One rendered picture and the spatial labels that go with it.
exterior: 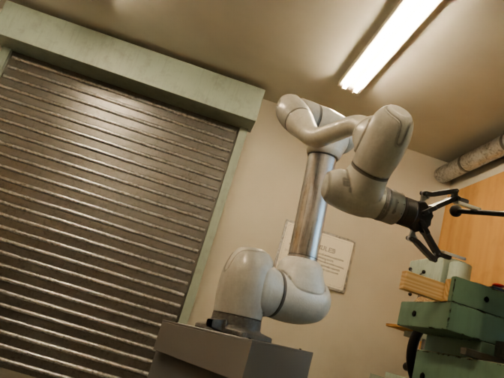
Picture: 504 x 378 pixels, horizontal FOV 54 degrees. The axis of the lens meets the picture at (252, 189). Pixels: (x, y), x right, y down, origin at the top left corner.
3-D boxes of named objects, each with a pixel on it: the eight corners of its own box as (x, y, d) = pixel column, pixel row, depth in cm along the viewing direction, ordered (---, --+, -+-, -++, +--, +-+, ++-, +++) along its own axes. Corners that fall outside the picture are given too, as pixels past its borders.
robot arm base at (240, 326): (184, 324, 148) (188, 305, 150) (226, 333, 165) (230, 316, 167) (232, 334, 138) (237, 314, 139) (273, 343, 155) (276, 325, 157)
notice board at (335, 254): (343, 293, 418) (355, 241, 430) (344, 293, 416) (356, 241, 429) (271, 271, 412) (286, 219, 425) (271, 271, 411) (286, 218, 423)
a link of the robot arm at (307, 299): (253, 315, 167) (305, 328, 176) (278, 320, 153) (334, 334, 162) (298, 107, 186) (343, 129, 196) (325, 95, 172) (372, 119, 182)
